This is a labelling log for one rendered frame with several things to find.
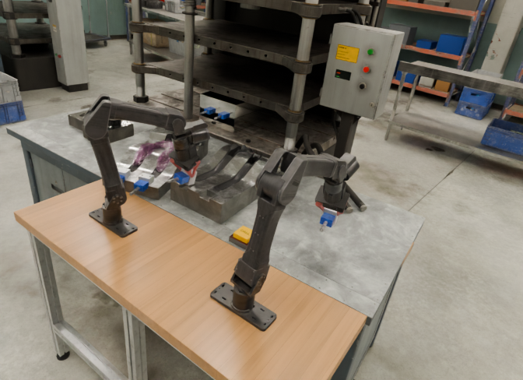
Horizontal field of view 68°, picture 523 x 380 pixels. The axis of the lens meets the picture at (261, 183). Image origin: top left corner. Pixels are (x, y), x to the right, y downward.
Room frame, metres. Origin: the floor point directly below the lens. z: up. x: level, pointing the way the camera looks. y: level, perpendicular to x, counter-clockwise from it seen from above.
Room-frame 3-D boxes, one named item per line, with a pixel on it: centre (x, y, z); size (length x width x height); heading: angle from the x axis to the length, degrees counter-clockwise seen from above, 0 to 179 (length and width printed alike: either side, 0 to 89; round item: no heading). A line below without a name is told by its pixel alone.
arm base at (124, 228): (1.13, 0.52, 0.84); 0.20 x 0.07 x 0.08; 58
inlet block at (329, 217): (1.12, -0.24, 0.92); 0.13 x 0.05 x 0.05; 159
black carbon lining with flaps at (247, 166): (1.47, 0.14, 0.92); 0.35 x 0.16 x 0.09; 150
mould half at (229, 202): (1.48, 0.12, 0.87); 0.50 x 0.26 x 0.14; 150
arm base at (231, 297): (0.81, 0.01, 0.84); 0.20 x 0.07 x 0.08; 58
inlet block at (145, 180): (1.30, 0.48, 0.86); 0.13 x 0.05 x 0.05; 167
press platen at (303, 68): (2.53, 0.18, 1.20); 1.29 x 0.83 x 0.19; 60
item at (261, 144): (2.54, 0.20, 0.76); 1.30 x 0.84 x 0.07; 60
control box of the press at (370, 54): (1.98, -0.41, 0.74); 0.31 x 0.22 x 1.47; 60
